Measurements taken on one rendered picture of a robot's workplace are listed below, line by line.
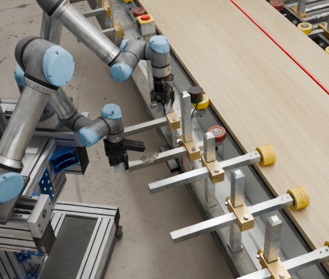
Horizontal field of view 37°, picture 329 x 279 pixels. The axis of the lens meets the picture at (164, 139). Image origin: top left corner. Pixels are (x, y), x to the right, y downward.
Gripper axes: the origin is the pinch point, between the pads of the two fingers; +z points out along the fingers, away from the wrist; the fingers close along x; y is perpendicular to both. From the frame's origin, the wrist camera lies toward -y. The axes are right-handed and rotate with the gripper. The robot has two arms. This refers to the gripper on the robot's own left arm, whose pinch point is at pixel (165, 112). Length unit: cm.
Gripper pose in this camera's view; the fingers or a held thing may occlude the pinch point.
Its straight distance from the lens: 213.7
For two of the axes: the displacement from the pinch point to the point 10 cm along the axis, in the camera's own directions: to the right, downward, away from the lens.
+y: -2.9, 6.0, -7.5
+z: 0.6, 7.9, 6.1
